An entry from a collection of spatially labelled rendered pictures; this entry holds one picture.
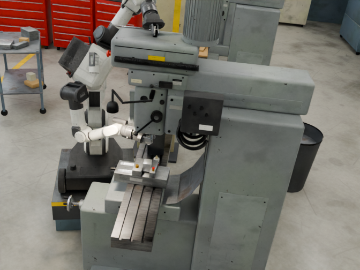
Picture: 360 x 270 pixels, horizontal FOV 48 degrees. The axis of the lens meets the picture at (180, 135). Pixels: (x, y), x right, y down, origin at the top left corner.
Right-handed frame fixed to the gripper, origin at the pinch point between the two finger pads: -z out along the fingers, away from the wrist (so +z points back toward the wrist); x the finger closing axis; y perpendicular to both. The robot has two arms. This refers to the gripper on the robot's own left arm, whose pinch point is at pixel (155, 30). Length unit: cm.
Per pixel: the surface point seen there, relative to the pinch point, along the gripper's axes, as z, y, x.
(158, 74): -21.5, -11.0, 1.0
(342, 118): 59, -259, -357
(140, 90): -22.5, -24.4, 9.1
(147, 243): -100, -59, 16
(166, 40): -9.1, 1.5, -3.8
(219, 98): -52, 8, -19
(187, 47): -18.4, 6.5, -11.7
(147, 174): -53, -77, 2
